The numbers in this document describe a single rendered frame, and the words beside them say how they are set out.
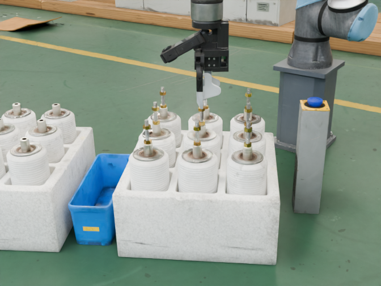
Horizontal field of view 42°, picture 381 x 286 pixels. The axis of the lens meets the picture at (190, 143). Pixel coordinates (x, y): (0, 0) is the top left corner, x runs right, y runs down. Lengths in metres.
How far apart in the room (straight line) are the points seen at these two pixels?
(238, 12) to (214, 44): 2.31
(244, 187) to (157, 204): 0.21
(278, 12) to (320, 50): 1.68
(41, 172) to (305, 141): 0.68
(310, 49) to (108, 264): 0.93
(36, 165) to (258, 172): 0.54
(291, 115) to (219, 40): 0.64
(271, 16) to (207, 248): 2.36
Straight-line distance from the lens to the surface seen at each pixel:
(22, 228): 1.33
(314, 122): 1.33
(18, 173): 1.28
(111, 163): 1.53
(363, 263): 1.31
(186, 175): 1.17
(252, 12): 3.45
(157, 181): 1.19
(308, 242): 1.35
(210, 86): 1.21
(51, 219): 1.28
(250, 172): 1.15
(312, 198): 1.43
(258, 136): 1.28
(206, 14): 1.16
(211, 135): 1.28
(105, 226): 1.29
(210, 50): 1.18
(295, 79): 1.71
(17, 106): 1.52
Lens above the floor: 0.78
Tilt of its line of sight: 25 degrees down
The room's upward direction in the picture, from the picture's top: 1 degrees counter-clockwise
